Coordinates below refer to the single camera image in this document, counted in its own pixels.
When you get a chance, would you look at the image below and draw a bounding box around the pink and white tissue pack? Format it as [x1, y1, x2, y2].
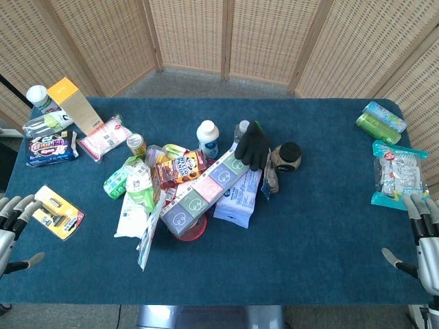
[75, 114, 133, 162]

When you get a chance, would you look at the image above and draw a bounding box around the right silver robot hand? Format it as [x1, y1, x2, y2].
[381, 193, 439, 296]

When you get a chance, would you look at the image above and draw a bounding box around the clear plastic water bottle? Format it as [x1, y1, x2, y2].
[233, 119, 251, 145]

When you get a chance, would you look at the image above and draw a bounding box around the wicker folding screen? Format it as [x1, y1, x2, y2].
[0, 0, 439, 188]

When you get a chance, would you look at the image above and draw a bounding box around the clear flat toothbrush pack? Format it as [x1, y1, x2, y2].
[136, 197, 165, 271]

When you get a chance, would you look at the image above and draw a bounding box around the light blue can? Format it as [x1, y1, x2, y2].
[362, 101, 407, 133]

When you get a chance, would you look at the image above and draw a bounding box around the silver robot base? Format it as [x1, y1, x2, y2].
[136, 304, 286, 329]

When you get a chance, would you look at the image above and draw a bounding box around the yellow razor blister pack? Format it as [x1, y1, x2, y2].
[31, 184, 86, 241]

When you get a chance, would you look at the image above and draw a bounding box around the teal clear-window candy bag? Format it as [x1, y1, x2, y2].
[370, 139, 431, 211]

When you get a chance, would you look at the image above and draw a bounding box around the yellow green snack cup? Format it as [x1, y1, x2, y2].
[161, 143, 190, 162]

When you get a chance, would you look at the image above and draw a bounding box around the red round container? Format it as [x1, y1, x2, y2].
[171, 214, 209, 242]

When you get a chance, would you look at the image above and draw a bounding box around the orange and beige tall box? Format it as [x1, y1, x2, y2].
[46, 77, 105, 136]

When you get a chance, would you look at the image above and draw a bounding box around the green can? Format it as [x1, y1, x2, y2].
[355, 112, 402, 145]

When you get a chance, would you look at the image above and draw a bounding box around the white paper cup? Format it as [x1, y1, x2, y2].
[25, 84, 60, 114]

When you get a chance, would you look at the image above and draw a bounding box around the white and green pouch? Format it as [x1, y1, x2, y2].
[113, 164, 156, 239]

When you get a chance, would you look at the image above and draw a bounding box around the dark blue sanitary pad pack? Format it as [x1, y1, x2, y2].
[25, 130, 79, 168]

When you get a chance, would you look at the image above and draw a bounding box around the green and white wipes pack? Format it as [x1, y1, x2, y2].
[103, 154, 147, 200]

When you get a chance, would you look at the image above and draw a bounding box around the white blue-print pouch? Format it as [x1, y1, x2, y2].
[213, 167, 263, 230]

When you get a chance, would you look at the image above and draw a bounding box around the red snack packet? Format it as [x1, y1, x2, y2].
[156, 178, 193, 210]

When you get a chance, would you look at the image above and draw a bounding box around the black work glove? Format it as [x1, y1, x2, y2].
[234, 120, 272, 171]

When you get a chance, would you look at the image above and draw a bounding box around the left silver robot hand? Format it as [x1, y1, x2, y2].
[0, 194, 46, 279]

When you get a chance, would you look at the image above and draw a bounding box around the round brown black-lidded jar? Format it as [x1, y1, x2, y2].
[270, 141, 303, 173]

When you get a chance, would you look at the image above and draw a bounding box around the clear pack with green items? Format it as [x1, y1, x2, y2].
[21, 110, 74, 137]

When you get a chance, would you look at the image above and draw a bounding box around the blue felt table mat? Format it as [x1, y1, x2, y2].
[0, 96, 434, 306]

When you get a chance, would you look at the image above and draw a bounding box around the gold drink can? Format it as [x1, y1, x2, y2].
[126, 133, 147, 157]

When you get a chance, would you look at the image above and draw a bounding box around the hello panda biscuit box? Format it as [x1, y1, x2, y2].
[154, 149, 210, 190]

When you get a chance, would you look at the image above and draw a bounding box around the white yogurt drink bottle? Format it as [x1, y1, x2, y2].
[196, 119, 220, 160]

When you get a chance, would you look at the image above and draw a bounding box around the long pastel multi-cup pack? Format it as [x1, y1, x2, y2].
[158, 143, 255, 237]

